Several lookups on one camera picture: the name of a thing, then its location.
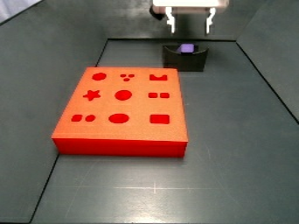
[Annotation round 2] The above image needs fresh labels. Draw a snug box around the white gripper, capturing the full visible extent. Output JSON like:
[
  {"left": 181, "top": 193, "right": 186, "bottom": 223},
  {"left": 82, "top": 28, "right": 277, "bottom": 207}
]
[{"left": 152, "top": 0, "right": 229, "bottom": 34}]

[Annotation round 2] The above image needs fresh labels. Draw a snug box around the purple rectangular block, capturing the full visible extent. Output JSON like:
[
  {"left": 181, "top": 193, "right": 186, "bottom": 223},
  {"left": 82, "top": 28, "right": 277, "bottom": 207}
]
[{"left": 177, "top": 43, "right": 194, "bottom": 54}]

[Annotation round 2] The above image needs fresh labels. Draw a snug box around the black curved fixture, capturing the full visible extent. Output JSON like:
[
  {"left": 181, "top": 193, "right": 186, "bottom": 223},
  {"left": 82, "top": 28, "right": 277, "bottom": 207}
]
[{"left": 162, "top": 45, "right": 209, "bottom": 72}]

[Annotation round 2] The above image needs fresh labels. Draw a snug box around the red shape sorter board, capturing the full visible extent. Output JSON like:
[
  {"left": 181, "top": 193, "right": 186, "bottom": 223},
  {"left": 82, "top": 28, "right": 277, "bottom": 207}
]
[{"left": 50, "top": 66, "right": 188, "bottom": 158}]

